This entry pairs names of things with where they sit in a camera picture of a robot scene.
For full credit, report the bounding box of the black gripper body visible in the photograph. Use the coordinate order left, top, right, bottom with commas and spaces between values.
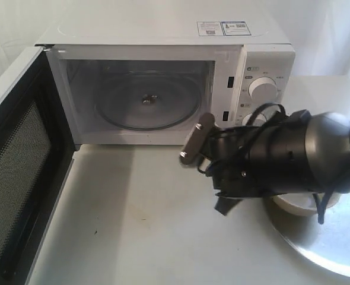
179, 112, 285, 199

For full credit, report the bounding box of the cream ceramic bowl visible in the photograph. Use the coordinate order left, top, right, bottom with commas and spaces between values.
271, 192, 341, 218

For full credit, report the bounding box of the white microwave door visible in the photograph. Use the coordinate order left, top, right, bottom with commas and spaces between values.
0, 46, 75, 284

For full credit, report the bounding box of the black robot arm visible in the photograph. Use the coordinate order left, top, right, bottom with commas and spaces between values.
179, 109, 350, 223

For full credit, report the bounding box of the glass microwave turntable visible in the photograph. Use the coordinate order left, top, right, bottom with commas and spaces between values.
95, 71, 202, 131

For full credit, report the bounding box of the white microwave oven body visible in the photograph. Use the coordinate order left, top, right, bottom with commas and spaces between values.
38, 17, 295, 145

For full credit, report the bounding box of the lower white control knob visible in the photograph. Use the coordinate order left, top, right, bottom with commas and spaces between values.
241, 112, 268, 127

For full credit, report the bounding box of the white control knob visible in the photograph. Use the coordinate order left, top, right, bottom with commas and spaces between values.
241, 112, 268, 127
248, 77, 278, 102

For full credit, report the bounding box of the upper white control knob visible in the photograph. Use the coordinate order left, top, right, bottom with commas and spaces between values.
248, 77, 278, 102

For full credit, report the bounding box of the round silver metal tray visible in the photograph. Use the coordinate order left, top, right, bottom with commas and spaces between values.
263, 194, 350, 277

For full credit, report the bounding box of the warning label sticker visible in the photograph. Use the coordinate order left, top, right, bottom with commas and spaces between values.
197, 21, 252, 36

